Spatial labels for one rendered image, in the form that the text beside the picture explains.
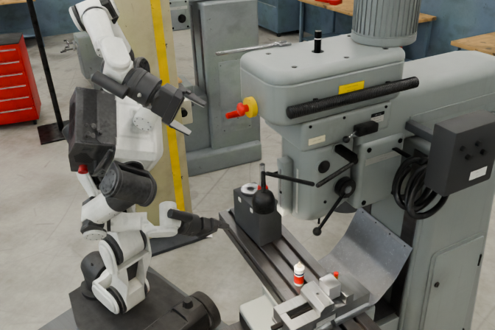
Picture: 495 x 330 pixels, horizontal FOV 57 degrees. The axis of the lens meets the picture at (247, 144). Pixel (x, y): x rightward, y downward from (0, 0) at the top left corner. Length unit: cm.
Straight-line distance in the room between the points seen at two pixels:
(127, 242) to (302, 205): 80
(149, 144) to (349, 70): 68
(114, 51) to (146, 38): 171
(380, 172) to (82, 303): 160
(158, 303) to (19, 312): 128
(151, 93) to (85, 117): 32
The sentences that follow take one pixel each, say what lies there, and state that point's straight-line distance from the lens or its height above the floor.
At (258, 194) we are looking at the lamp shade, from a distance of 138.
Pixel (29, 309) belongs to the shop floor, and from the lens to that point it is 345.
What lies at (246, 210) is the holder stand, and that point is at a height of 108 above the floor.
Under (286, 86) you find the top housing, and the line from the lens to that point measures 122.
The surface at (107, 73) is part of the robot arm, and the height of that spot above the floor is 190.
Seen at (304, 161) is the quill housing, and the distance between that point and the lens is 144.
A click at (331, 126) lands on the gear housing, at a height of 170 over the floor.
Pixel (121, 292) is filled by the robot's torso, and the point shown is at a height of 75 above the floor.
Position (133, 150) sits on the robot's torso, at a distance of 150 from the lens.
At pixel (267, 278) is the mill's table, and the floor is 92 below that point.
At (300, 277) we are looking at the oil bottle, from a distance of 187.
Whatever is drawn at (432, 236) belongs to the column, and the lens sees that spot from 189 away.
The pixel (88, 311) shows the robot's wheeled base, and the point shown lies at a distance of 247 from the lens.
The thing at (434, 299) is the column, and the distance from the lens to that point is 214.
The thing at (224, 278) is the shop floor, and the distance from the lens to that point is 329.
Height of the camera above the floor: 229
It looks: 28 degrees down
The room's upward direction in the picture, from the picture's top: 2 degrees counter-clockwise
